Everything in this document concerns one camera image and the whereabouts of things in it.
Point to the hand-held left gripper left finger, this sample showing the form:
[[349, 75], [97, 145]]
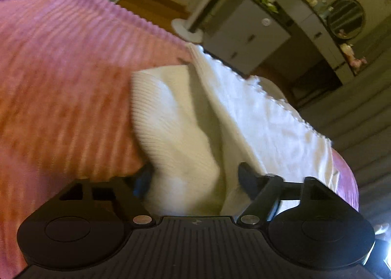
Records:
[[143, 185]]

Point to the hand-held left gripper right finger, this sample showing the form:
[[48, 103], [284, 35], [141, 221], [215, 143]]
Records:
[[248, 181]]

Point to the white knit sock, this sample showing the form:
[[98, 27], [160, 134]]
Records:
[[177, 132]]

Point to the grey ribbed bedding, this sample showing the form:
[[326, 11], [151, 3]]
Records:
[[360, 120]]

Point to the pink ribbed blanket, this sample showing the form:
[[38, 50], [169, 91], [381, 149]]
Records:
[[61, 83]]

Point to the grey drawer cabinet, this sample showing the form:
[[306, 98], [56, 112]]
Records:
[[241, 34]]

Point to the tall grey dresser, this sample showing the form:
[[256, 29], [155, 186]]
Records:
[[317, 37]]

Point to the white floor stand with pole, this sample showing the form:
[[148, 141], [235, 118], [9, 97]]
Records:
[[188, 30]]

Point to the pink plush toy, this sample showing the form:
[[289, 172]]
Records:
[[351, 56]]

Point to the round dark framed mirror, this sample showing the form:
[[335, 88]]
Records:
[[346, 17]]

